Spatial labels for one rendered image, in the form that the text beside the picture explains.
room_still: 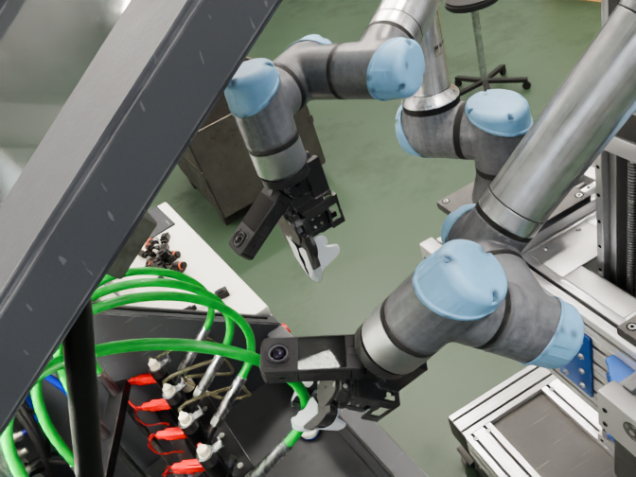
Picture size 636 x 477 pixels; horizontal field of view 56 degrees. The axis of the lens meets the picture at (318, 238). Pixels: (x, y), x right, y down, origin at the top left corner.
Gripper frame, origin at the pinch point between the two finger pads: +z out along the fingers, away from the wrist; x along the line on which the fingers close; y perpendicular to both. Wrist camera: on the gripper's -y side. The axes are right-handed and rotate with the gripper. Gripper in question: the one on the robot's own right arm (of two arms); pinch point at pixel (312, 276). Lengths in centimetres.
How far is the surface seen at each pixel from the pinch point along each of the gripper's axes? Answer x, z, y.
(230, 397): 0.7, 12.1, -20.8
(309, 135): 216, 91, 103
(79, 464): -39, -31, -33
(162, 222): 86, 23, -8
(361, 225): 158, 121, 88
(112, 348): -15.1, -20.1, -29.5
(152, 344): -16.7, -18.7, -25.7
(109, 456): 4.8, 11.4, -41.3
